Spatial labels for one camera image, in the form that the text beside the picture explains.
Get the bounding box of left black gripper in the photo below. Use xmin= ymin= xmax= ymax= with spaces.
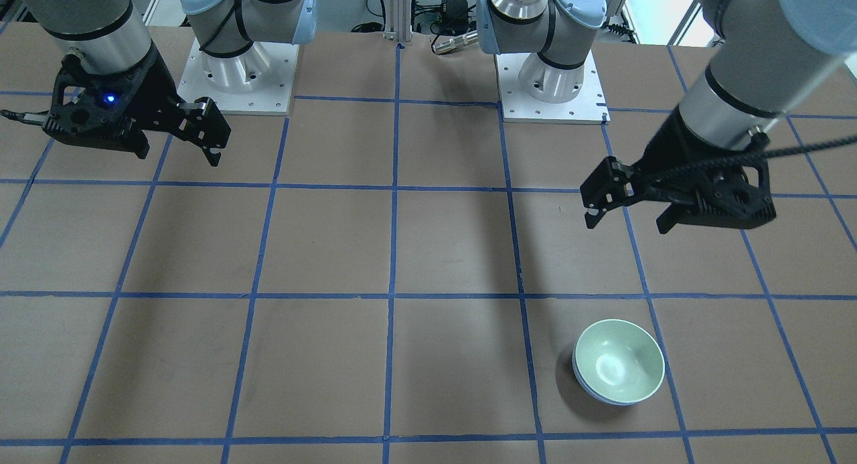
xmin=580 ymin=109 xmax=775 ymax=234

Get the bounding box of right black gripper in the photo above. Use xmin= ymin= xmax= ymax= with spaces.
xmin=41 ymin=44 xmax=232 ymax=167

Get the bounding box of green bowl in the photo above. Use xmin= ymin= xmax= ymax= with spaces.
xmin=572 ymin=319 xmax=666 ymax=405

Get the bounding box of blue bowl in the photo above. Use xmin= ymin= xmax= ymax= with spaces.
xmin=570 ymin=357 xmax=634 ymax=406

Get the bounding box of silver metal cylinder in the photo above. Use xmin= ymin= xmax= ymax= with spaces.
xmin=431 ymin=30 xmax=479 ymax=56

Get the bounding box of black power adapter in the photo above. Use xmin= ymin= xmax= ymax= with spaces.
xmin=440 ymin=0 xmax=469 ymax=25

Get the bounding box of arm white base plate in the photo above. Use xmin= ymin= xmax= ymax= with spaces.
xmin=177 ymin=40 xmax=302 ymax=117
xmin=495 ymin=52 xmax=611 ymax=125

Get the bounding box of aluminium frame post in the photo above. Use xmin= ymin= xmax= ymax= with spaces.
xmin=380 ymin=0 xmax=415 ymax=47

